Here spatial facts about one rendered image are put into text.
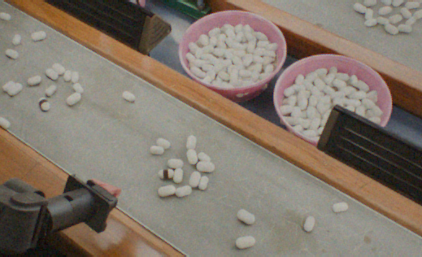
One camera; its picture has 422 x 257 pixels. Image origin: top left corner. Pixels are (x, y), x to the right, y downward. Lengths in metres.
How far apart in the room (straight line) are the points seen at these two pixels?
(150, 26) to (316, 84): 0.52
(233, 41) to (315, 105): 0.28
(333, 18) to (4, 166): 0.90
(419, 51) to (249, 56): 0.42
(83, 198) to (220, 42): 0.64
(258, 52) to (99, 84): 0.40
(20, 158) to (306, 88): 0.68
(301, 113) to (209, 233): 0.37
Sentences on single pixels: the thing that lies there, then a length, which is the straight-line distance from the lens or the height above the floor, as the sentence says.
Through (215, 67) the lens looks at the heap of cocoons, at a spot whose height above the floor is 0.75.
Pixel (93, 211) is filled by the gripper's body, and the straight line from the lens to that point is 0.99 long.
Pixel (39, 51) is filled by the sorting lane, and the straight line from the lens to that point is 1.53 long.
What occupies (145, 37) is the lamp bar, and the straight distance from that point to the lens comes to 1.00.
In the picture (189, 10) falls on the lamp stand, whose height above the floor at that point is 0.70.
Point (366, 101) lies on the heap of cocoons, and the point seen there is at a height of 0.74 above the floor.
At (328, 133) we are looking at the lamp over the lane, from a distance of 0.86.
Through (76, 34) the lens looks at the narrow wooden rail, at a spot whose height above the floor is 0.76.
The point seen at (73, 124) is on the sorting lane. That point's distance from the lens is 1.34.
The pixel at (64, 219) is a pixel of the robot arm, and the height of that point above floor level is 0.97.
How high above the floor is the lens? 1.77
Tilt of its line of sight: 54 degrees down
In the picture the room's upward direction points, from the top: 5 degrees counter-clockwise
